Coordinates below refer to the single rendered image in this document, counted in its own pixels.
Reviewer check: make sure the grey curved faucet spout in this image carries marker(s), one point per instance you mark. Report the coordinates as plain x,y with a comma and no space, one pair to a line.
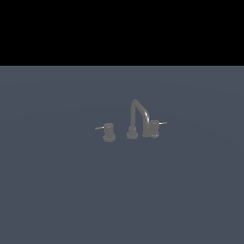
132,127

